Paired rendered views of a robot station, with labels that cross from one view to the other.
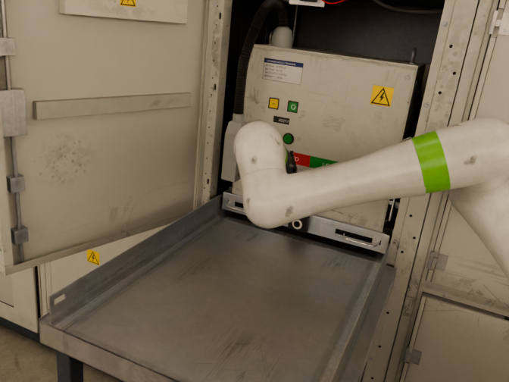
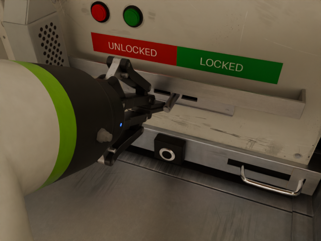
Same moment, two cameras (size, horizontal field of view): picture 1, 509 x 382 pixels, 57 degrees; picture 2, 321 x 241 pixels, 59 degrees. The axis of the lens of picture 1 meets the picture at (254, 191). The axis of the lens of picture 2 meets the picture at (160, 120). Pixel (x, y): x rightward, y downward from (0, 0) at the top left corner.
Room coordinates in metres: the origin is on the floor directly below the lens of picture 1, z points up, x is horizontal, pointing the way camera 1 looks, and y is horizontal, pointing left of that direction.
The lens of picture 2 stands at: (0.91, -0.12, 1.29)
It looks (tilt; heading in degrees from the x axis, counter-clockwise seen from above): 38 degrees down; 359
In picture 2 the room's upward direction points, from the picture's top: straight up
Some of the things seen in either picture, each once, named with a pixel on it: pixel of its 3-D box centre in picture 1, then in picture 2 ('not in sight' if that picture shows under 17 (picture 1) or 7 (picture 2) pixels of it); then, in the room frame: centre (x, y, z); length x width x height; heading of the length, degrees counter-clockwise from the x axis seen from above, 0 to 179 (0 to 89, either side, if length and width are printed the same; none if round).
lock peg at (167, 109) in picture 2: not in sight; (172, 95); (1.32, -0.15, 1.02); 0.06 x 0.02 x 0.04; 158
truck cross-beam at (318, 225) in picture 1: (302, 218); (175, 138); (1.35, -0.16, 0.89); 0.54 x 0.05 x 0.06; 68
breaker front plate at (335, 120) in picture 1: (312, 140); (177, 17); (1.34, -0.15, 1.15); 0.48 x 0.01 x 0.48; 68
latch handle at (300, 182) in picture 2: (360, 239); (270, 178); (1.25, -0.32, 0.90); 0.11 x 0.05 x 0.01; 68
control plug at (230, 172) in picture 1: (235, 150); (42, 49); (1.36, 0.07, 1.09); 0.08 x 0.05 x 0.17; 158
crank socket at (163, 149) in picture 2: (298, 222); (169, 150); (1.32, -0.14, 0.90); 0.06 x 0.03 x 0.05; 68
